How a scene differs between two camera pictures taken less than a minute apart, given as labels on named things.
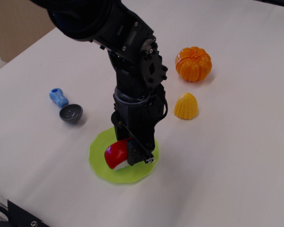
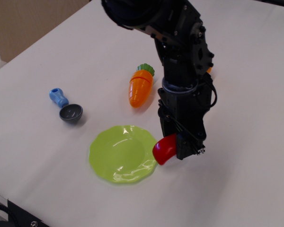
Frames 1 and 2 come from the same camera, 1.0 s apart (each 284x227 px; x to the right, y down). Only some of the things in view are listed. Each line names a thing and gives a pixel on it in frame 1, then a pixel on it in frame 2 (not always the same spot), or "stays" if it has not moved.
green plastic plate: (128, 174) stays
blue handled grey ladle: (70, 113) stays
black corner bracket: (18, 217) stays
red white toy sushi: (116, 154) → (164, 149)
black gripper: (144, 108) → (185, 110)
